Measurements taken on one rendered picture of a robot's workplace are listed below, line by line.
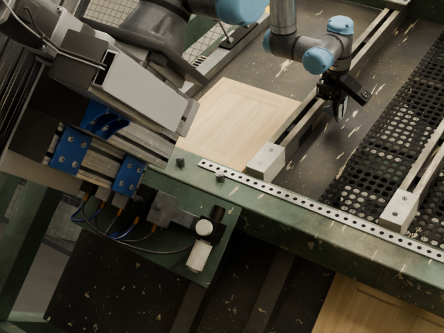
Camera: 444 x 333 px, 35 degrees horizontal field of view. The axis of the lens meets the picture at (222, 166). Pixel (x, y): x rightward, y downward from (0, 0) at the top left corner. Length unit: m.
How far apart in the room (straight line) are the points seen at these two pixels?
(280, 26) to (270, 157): 0.37
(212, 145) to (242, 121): 0.15
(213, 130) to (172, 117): 0.89
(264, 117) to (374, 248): 0.65
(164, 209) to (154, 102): 0.67
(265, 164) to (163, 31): 0.65
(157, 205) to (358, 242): 0.54
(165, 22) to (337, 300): 0.99
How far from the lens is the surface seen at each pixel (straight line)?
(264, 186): 1.97
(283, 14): 1.97
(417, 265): 1.81
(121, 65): 1.17
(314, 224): 1.88
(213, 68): 2.47
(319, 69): 1.96
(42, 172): 1.51
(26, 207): 2.33
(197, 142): 2.19
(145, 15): 1.51
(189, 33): 2.74
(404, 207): 1.91
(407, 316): 2.04
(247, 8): 1.46
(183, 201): 2.00
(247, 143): 2.16
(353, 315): 2.07
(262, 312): 2.10
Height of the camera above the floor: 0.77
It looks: 4 degrees up
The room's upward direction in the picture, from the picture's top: 23 degrees clockwise
